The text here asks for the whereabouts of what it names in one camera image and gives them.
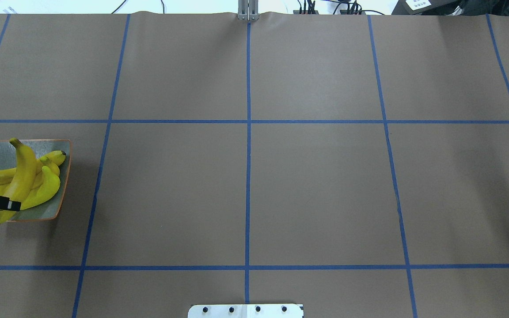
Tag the grey square plate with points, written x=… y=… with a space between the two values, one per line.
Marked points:
x=44 y=202

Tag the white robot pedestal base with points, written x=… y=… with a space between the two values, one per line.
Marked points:
x=268 y=310

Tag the aluminium frame post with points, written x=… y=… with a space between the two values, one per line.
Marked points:
x=248 y=10

